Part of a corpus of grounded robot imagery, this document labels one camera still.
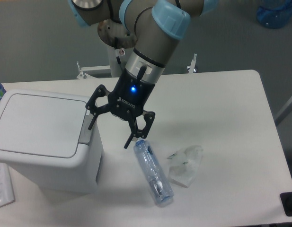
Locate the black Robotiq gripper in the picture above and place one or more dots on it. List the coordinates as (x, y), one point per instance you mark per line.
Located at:
(131, 99)

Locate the white push-lid trash can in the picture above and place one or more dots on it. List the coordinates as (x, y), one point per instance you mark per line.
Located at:
(45, 136)

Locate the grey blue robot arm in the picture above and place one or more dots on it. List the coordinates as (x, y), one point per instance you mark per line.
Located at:
(158, 25)

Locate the crumpled clear plastic wrapper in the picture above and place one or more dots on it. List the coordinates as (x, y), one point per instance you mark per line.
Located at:
(184, 165)

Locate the clear plastic water bottle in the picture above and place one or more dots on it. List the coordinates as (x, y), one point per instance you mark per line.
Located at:
(160, 188)

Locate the white notebook paper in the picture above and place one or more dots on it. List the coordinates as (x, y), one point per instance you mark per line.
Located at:
(6, 188)

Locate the blue water jug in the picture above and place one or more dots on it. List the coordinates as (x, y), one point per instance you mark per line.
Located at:
(274, 14)

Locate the black device at table edge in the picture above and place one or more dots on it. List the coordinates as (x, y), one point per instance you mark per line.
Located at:
(286, 199)

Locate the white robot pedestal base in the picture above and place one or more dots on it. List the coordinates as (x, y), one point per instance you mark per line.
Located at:
(119, 45)

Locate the white frame at right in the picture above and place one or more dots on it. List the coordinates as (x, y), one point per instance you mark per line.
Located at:
(285, 110)

